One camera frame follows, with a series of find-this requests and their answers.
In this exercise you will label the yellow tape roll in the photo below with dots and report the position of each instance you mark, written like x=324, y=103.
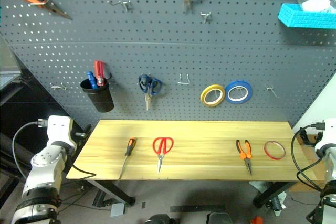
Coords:
x=203, y=97

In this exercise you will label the orange needle-nose pliers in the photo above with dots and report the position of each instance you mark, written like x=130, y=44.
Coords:
x=246, y=157

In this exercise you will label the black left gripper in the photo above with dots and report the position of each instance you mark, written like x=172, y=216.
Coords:
x=78, y=134

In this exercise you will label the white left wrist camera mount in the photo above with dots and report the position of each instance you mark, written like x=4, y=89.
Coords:
x=59, y=129

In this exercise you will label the black table leg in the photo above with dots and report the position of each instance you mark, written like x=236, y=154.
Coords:
x=273, y=191
x=115, y=192

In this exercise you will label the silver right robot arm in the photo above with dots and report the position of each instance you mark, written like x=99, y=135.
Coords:
x=331, y=163

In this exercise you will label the black flat bar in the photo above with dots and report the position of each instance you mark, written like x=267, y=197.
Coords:
x=197, y=208

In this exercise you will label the silver pegboard hook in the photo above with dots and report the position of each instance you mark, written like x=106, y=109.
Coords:
x=123, y=3
x=183, y=82
x=43, y=3
x=271, y=89
x=206, y=16
x=59, y=86

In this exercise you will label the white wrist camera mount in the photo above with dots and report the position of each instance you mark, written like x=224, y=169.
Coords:
x=59, y=129
x=330, y=129

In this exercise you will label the black plastic cup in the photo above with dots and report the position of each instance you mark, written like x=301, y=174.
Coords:
x=101, y=98

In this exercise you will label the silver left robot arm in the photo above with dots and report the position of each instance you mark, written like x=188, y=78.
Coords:
x=44, y=161

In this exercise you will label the blue tape roll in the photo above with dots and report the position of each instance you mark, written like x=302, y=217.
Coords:
x=228, y=94

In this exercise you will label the crumpled white plastic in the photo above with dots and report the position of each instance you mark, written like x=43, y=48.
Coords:
x=258, y=186

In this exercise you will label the small orange object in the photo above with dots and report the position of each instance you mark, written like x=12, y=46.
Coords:
x=257, y=220

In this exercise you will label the red tape roll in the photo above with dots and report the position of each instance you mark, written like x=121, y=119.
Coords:
x=265, y=152

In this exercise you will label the orange and black screwdriver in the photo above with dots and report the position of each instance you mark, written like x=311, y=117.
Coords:
x=130, y=146

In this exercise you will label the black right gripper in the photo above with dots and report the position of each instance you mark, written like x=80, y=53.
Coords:
x=319, y=136

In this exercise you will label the grey metal pegboard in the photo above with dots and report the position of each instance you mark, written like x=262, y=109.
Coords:
x=157, y=51

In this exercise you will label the cyan plastic bin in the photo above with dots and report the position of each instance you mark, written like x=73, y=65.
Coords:
x=304, y=19

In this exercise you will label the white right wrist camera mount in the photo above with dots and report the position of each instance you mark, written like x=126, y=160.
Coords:
x=330, y=129

